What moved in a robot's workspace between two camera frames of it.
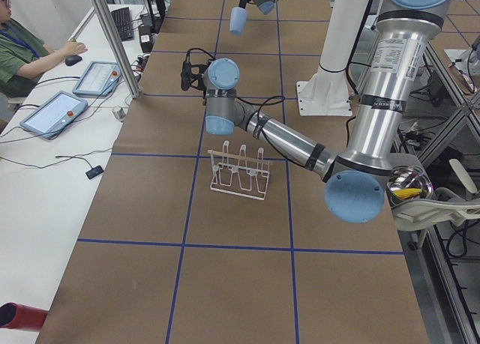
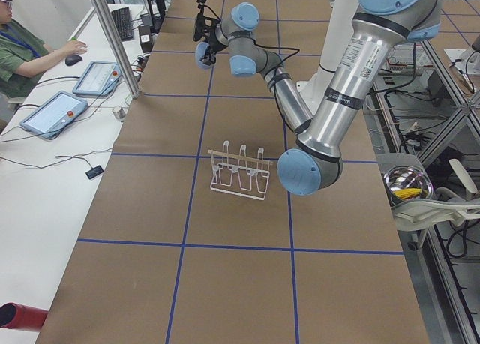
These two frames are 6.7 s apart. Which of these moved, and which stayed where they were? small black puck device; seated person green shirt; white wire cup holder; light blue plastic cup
Moved: light blue plastic cup
Stayed: small black puck device; white wire cup holder; seated person green shirt
